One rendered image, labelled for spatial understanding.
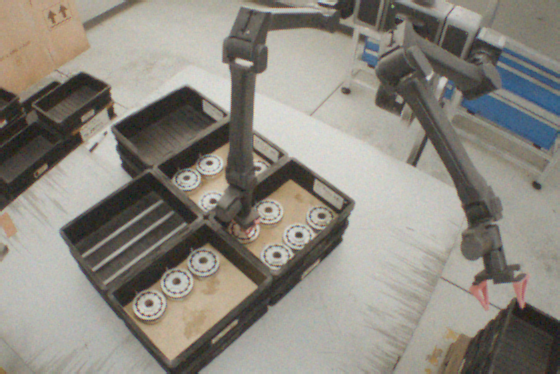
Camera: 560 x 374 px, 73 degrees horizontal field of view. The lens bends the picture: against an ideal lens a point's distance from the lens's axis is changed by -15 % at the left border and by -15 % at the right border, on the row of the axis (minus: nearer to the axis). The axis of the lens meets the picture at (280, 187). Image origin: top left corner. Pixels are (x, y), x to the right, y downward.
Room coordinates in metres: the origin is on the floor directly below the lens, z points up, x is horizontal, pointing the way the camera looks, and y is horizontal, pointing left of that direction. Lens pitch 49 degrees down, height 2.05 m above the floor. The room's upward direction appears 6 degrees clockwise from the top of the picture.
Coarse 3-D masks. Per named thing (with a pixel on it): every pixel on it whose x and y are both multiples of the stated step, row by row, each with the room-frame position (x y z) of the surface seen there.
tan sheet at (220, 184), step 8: (216, 152) 1.20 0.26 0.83; (224, 152) 1.20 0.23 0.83; (224, 160) 1.16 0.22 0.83; (264, 160) 1.18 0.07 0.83; (192, 168) 1.10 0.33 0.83; (224, 168) 1.12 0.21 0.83; (224, 176) 1.08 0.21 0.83; (208, 184) 1.03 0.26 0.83; (216, 184) 1.04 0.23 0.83; (224, 184) 1.04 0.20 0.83; (200, 192) 0.99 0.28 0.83; (224, 192) 1.00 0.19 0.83
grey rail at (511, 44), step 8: (496, 32) 2.45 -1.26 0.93; (512, 40) 2.39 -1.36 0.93; (512, 48) 2.33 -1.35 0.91; (520, 48) 2.31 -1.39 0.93; (528, 48) 2.33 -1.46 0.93; (528, 56) 2.28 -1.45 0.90; (536, 56) 2.26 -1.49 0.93; (544, 56) 2.27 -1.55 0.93; (544, 64) 2.22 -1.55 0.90; (552, 64) 2.20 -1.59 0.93
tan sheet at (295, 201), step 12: (276, 192) 1.03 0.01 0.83; (288, 192) 1.03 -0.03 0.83; (300, 192) 1.04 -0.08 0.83; (288, 204) 0.98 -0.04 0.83; (300, 204) 0.99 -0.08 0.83; (312, 204) 0.99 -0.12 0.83; (324, 204) 1.00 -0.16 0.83; (288, 216) 0.93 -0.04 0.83; (300, 216) 0.93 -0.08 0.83; (336, 216) 0.95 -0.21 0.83; (276, 228) 0.87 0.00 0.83; (264, 240) 0.82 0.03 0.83; (276, 240) 0.82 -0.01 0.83; (252, 252) 0.77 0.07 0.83
